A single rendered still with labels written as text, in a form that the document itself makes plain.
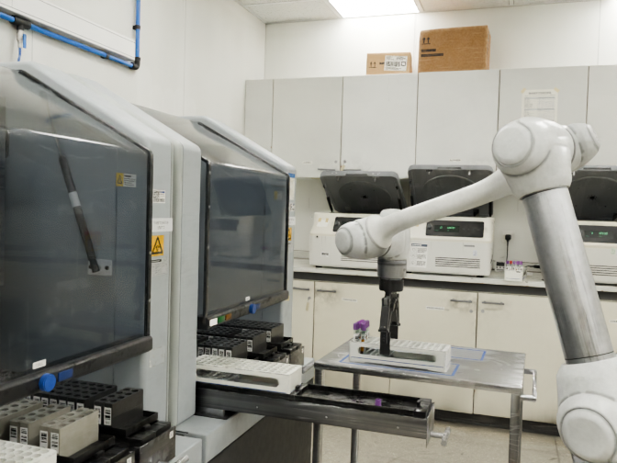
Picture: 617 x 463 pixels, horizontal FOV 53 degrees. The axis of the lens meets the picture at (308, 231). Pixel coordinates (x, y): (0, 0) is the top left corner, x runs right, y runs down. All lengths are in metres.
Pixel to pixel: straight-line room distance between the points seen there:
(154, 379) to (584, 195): 3.19
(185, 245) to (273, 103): 3.01
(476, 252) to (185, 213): 2.53
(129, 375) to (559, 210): 1.02
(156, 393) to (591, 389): 0.95
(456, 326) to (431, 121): 1.33
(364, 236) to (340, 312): 2.30
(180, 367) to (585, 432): 0.92
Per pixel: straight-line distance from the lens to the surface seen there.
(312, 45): 4.82
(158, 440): 1.38
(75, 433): 1.28
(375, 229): 1.71
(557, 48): 4.56
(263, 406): 1.63
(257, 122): 4.49
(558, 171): 1.44
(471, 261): 3.83
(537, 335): 3.86
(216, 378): 1.70
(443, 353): 1.87
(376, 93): 4.25
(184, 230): 1.55
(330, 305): 4.00
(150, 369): 1.48
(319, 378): 1.92
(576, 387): 1.42
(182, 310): 1.57
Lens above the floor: 1.29
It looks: 2 degrees down
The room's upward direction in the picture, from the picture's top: 2 degrees clockwise
